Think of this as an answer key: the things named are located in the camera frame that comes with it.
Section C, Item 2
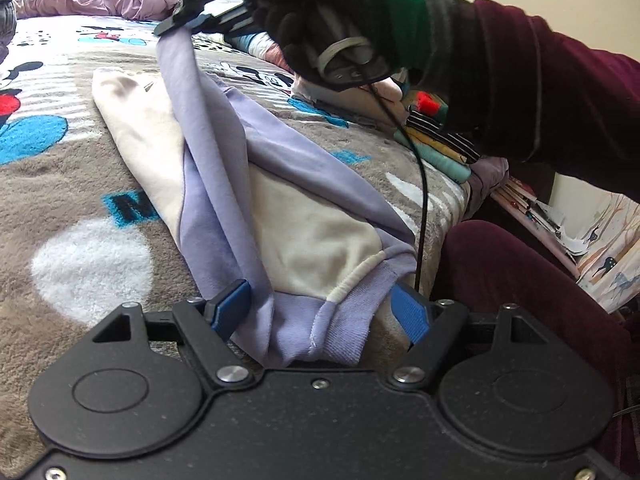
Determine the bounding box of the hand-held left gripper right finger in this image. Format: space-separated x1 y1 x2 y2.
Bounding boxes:
387 282 547 393

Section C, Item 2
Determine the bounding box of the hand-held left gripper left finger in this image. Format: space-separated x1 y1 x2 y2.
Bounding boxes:
92 279 253 389

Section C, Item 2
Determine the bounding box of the purple and cream sweatshirt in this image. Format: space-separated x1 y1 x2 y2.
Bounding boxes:
92 22 418 368

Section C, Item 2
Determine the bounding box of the person's right forearm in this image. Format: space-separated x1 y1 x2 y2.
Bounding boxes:
425 0 640 196

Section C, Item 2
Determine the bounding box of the blue pillow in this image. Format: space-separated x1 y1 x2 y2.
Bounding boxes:
222 32 273 53

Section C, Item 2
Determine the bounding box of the person's maroon clothed body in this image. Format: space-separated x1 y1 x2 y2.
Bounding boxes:
430 220 640 480

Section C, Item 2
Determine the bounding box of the black white striped garment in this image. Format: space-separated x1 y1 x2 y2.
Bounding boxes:
405 105 483 166

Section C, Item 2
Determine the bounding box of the teal folded garment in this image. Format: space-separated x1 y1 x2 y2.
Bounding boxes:
392 130 473 183

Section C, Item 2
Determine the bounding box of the lilac folded garment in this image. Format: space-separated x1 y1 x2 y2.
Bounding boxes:
462 156 510 221

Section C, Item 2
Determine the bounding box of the stack of books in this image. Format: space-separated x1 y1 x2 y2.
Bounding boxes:
492 175 583 281

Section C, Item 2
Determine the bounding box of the cartoon printed blanket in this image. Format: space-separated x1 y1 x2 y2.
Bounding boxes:
0 12 476 346

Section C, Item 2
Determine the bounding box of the deer printed cloth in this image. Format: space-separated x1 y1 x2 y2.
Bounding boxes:
570 192 640 313

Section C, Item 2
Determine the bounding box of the black cable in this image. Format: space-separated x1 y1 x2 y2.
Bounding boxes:
367 82 430 293

